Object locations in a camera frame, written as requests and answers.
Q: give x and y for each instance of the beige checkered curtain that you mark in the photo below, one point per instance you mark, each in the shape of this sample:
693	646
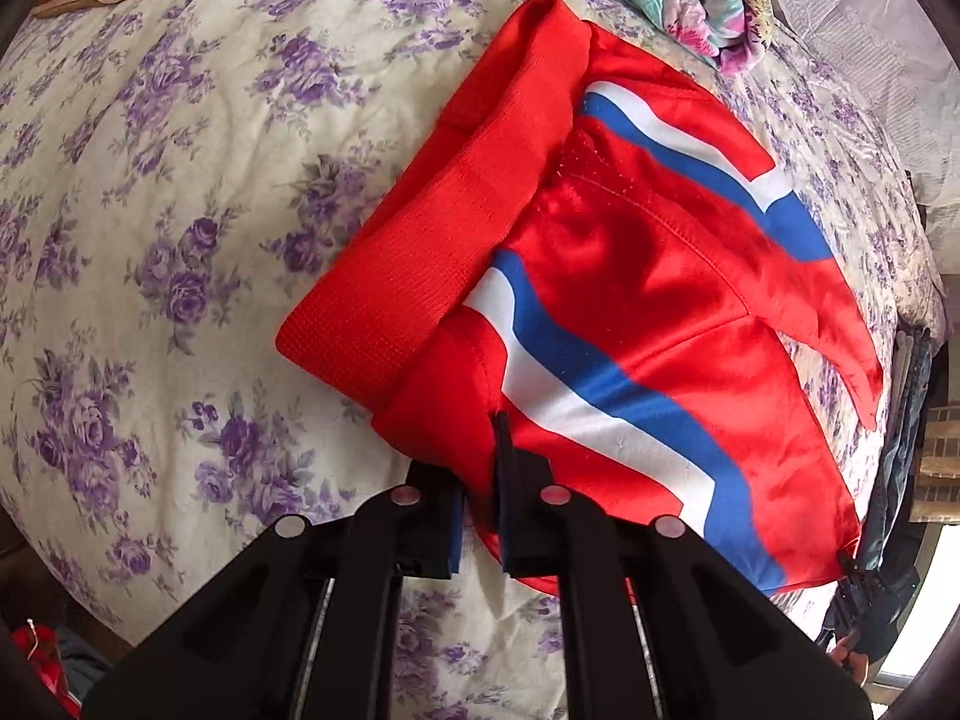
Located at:
936	492

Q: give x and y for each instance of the red pants with stripes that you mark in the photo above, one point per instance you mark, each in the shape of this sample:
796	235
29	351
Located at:
592	245

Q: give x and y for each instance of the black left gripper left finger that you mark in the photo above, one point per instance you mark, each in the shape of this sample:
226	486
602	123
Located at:
301	624

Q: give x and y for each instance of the white lace headboard cover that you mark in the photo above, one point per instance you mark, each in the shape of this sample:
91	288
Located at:
890	51

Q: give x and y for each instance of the blue jeans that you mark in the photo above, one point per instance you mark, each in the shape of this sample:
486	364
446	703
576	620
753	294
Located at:
881	579

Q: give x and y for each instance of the purple floral bed sheet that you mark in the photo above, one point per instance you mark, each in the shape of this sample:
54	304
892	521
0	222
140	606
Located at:
176	177

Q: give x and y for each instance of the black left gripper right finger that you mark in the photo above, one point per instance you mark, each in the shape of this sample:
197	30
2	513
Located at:
655	623

